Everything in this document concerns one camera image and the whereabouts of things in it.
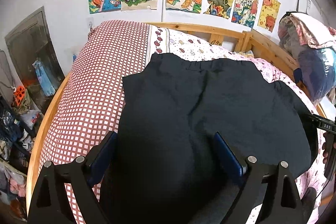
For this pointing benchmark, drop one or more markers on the red checked pillow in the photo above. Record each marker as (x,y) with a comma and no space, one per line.
(93,99)

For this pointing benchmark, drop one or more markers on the pink spotted bed quilt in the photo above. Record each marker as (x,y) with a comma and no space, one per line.
(196,48)

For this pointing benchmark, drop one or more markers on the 2024 dragon drawing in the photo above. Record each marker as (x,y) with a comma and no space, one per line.
(244,12)

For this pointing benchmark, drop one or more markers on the wooden bed frame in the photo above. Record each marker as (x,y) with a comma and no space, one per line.
(242,40)

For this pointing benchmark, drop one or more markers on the person's right hand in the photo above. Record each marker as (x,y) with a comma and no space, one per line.
(329,141)

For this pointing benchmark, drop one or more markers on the dark navy large coat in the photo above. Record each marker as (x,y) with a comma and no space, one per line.
(165,168)

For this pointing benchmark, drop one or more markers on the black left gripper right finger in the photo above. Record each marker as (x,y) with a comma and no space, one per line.
(281,202)

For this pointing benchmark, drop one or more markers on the bear and chick drawing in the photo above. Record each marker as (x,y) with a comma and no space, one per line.
(268,14)

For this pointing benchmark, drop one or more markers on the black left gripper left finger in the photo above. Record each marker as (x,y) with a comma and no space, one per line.
(49,203)

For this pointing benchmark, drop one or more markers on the cluttered storage pile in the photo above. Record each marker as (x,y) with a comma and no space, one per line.
(18,119)

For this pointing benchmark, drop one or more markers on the bagged clothes pile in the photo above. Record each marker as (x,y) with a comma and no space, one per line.
(312,45)

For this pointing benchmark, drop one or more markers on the grey wall panel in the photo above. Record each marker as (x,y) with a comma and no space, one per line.
(34,58)

